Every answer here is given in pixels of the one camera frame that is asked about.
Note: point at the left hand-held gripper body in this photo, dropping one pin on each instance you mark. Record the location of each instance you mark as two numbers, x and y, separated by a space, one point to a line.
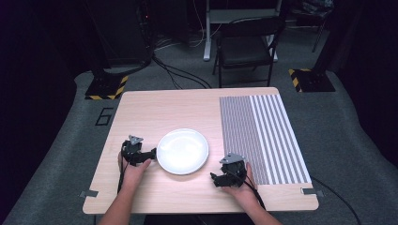
133 153

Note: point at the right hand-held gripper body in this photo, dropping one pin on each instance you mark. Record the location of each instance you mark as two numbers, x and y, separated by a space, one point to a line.
234 170

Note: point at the white plate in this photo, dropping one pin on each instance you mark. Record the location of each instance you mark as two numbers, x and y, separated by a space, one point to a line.
182 151

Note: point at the person's left hand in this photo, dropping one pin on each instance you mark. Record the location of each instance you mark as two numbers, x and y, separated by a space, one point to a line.
133 175

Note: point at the person's right hand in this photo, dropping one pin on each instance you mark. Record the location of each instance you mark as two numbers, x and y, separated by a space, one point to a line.
247 193

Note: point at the grey striped placemat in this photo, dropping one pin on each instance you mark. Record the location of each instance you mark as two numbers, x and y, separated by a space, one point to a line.
263 137

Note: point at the grey tape piece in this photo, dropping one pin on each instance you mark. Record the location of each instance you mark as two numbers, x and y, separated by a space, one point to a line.
88 193
311 191

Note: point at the black stand base striped edge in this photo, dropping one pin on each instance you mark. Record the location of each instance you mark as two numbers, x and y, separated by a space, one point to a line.
313 81
104 89

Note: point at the black equipment cabinet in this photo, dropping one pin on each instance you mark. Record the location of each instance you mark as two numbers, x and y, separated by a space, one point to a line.
122 31

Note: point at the black folding chair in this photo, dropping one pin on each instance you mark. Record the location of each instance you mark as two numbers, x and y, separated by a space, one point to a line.
247 47

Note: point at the dark cluttered side table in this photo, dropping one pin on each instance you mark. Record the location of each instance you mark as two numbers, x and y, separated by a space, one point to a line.
313 14

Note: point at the white desk frame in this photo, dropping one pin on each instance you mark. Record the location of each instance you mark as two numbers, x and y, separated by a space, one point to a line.
207 37

